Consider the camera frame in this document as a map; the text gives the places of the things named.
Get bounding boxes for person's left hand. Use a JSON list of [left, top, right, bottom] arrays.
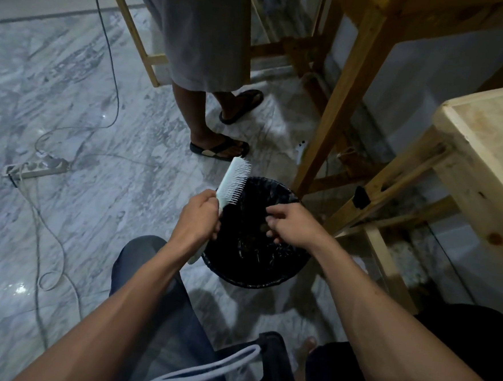
[[167, 187, 225, 260]]

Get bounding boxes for person's right hand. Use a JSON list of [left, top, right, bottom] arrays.
[[262, 200, 334, 253]]

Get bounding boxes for pale green hairbrush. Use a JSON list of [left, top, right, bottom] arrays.
[[187, 153, 253, 269]]

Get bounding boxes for person's right forearm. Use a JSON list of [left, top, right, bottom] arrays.
[[300, 234, 503, 381]]

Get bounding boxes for person's left forearm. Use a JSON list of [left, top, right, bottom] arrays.
[[14, 226, 197, 381]]

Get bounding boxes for black trash bin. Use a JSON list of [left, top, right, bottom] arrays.
[[199, 173, 317, 293]]

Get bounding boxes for black sandal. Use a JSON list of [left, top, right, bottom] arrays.
[[218, 87, 265, 128], [188, 133, 252, 163]]

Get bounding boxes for person's leg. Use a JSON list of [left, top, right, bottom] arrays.
[[210, 89, 247, 120], [103, 232, 242, 381], [168, 82, 242, 151], [305, 293, 503, 381]]

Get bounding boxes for person's left leg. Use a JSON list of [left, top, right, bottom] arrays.
[[103, 232, 242, 381]]

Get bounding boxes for person's bare foot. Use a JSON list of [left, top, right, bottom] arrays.
[[292, 335, 319, 381]]

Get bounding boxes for tall wooden table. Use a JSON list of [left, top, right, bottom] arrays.
[[238, 0, 503, 213]]

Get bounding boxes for white power strip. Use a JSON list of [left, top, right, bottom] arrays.
[[2, 154, 71, 184]]

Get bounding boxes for grey shorts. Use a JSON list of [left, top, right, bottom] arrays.
[[120, 0, 257, 96]]

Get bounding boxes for person's right leg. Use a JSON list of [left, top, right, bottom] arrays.
[[305, 293, 503, 381]]

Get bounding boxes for light wooden table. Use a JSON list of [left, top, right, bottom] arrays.
[[318, 68, 503, 322]]

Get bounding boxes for black bag with white strap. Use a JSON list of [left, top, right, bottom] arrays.
[[111, 320, 304, 381]]

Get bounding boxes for white cable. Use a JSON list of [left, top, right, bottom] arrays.
[[2, 172, 93, 353]]

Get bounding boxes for thin black cable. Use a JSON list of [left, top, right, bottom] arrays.
[[422, 224, 484, 304]]

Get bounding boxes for wooden frame leg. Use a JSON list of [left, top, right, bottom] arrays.
[[95, 0, 175, 89]]

